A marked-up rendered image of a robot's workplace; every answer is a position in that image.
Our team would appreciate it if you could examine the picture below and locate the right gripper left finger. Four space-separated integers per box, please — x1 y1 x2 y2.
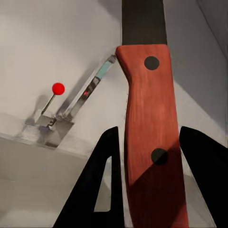
53 126 124 228

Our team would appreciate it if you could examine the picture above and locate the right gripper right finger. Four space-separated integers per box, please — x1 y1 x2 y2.
179 126 228 228

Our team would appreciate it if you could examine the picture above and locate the parer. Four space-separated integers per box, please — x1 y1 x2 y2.
115 0 189 228

